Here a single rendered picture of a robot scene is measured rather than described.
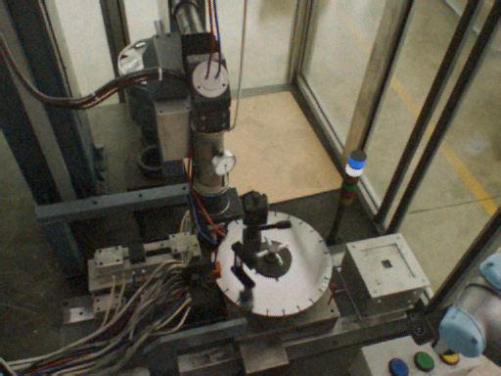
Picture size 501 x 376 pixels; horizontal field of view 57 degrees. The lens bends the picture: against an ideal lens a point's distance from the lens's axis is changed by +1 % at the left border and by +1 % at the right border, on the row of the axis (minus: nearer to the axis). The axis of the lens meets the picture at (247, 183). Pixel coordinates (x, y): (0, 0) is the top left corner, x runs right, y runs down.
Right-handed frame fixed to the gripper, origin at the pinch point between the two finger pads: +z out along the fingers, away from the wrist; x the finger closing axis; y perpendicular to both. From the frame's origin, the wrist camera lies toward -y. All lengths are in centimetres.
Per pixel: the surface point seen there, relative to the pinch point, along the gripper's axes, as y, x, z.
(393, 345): -5.0, 5.1, 8.1
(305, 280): -22.3, 25.0, 2.6
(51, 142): -84, 79, -11
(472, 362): 12.1, -3.5, 8.4
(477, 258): 12.6, 12.1, -15.6
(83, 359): -83, 24, 17
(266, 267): -31.6, 30.5, 1.4
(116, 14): -60, 138, -16
